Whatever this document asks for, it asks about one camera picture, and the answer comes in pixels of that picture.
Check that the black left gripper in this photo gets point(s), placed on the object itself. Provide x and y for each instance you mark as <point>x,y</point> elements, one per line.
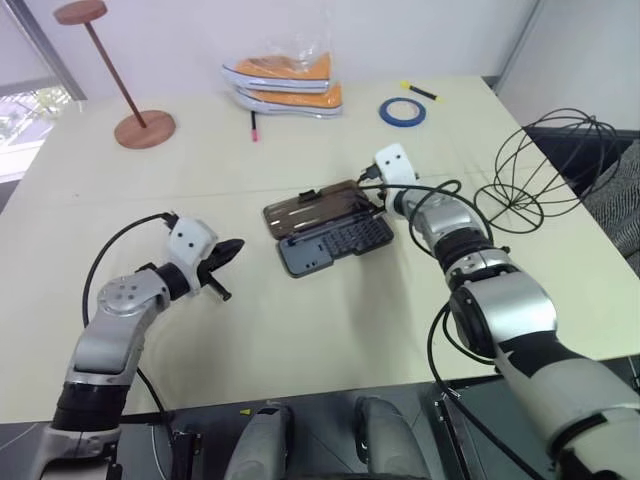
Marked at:
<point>212,260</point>

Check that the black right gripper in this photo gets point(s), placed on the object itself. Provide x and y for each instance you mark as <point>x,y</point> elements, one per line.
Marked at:
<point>370,174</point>

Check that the dark screwdriver bit case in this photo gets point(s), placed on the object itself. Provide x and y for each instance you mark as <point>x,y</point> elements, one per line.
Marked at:
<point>310,255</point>

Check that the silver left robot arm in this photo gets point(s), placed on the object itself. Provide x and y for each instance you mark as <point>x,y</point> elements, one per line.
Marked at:
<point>110,340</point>

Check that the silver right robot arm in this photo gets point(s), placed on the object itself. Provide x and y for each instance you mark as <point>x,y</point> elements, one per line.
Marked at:
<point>515,310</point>

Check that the blue tape roll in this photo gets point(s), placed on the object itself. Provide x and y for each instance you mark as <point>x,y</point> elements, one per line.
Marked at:
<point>387,117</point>

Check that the black marker yellow ends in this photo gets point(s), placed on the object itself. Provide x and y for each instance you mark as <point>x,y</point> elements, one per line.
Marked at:
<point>422,92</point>

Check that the orange canvas sneaker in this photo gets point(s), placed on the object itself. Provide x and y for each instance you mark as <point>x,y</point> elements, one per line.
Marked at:
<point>280,72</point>
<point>295,102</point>

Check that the black marker pink cap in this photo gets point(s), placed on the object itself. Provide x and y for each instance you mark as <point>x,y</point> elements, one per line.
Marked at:
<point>254,125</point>

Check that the brown wooden round-base stand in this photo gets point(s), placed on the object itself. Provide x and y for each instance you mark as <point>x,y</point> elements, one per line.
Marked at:
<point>145,130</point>

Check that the orange sneakers in bag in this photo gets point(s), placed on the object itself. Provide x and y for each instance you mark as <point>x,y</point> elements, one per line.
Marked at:
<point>300,50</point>

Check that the grey rounded robot leg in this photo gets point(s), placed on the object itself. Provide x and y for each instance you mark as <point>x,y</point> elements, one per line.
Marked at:
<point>260,445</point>
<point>390,440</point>

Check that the black flat board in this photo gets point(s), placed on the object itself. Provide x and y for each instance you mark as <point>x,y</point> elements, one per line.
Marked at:
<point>565,150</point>

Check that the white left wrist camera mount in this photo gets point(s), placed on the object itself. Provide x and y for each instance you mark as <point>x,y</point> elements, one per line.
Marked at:
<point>187,240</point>

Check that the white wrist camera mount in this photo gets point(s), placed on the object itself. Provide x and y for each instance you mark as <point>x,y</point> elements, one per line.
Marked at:
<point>395,165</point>
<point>187,240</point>

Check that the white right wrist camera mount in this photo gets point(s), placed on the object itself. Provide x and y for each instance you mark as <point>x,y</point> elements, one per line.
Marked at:
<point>395,165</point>

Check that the black metal bracket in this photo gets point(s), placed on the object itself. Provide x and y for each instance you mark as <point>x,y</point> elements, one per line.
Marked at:
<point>186,452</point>

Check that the black metal frame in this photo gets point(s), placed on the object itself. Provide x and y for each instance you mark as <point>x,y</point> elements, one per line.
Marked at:
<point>452,430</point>

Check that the grey window frame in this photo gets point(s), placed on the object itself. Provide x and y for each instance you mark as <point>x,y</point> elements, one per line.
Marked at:
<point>55,55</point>

